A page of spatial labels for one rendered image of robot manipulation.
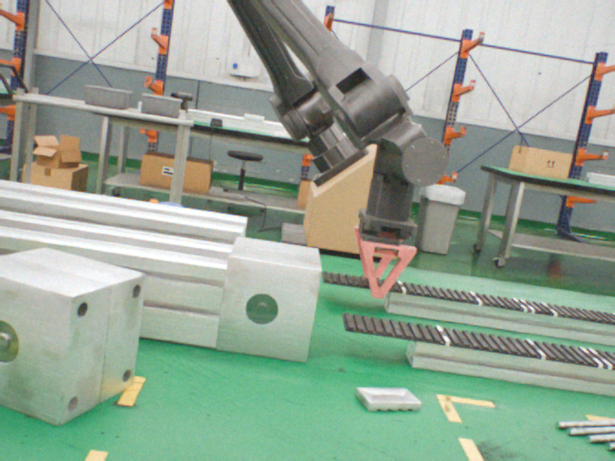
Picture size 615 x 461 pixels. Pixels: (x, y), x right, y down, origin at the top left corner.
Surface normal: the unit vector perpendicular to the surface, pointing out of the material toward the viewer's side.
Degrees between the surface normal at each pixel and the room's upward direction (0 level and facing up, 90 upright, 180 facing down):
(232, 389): 0
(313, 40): 62
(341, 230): 90
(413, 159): 89
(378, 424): 0
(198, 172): 90
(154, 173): 90
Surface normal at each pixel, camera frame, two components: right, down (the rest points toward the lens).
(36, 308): -0.34, 0.11
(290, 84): 0.40, 0.49
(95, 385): 0.93, 0.21
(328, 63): -0.19, -0.34
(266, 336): 0.02, 0.18
